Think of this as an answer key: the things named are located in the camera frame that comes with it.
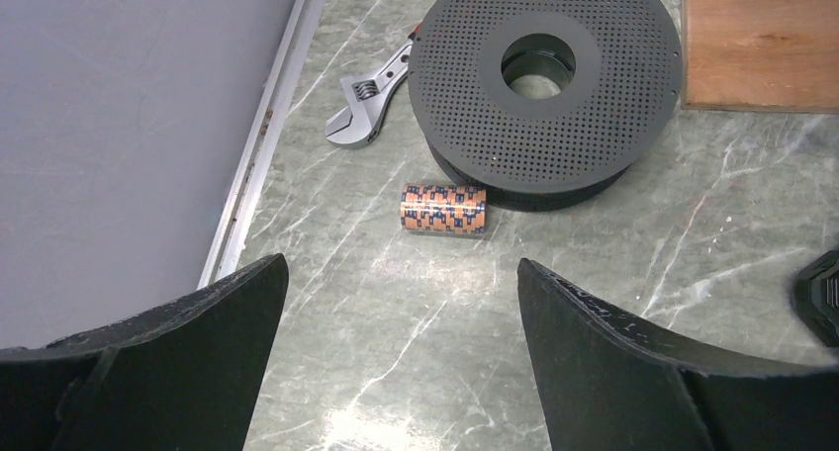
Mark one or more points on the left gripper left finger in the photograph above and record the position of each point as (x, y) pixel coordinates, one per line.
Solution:
(182, 376)

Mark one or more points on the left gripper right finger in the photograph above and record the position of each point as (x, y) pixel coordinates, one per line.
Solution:
(608, 379)

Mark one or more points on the black poker set case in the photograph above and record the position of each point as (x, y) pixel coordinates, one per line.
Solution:
(815, 297)

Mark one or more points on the black filament spool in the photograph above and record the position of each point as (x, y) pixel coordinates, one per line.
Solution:
(543, 103)

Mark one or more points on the silver wrench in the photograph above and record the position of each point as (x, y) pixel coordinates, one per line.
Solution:
(368, 96)

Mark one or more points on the wooden board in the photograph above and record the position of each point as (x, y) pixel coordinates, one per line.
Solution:
(761, 55)

